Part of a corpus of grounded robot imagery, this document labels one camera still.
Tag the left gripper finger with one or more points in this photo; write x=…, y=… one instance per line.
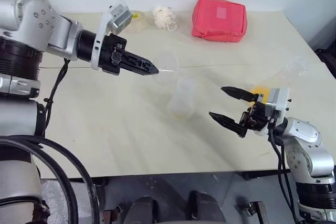
x=139, y=60
x=140, y=69

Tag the clear tape roll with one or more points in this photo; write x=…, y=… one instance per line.
x=139, y=22

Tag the dark rounded shape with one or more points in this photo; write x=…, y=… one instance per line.
x=140, y=211
x=207, y=208

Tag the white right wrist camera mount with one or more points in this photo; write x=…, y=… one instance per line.
x=279, y=100

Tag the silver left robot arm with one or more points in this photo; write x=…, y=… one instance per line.
x=31, y=22

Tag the white fluffy mesh ball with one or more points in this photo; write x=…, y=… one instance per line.
x=163, y=16

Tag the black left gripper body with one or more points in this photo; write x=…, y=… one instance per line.
x=109, y=51

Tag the clear cup with orange liquid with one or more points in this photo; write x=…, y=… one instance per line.
x=284, y=77

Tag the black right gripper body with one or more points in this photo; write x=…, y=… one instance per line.
x=254, y=119

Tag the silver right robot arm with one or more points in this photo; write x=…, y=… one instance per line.
x=309, y=155

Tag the clear plastic cup centre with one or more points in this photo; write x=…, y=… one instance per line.
x=181, y=98

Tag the dark metal bracket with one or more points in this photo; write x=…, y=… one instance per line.
x=256, y=211
x=113, y=214

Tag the red fabric pouch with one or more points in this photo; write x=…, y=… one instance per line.
x=219, y=19

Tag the black object beside table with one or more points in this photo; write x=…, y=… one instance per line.
x=326, y=61

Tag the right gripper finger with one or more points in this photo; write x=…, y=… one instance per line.
x=239, y=93
x=228, y=123

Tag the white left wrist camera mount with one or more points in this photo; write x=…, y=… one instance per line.
x=101, y=37

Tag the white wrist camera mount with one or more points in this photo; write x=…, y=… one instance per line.
x=101, y=37
x=279, y=100

